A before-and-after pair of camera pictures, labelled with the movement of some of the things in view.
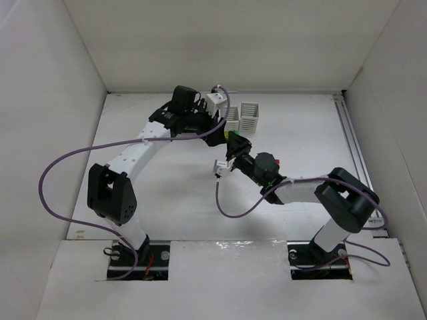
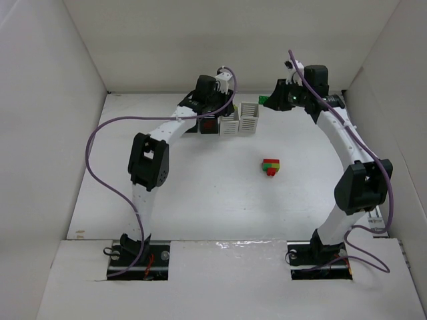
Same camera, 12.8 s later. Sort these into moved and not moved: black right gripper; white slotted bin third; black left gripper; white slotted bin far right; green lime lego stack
Moved: green lime lego stack; black right gripper; black left gripper
Not moved: white slotted bin third; white slotted bin far right
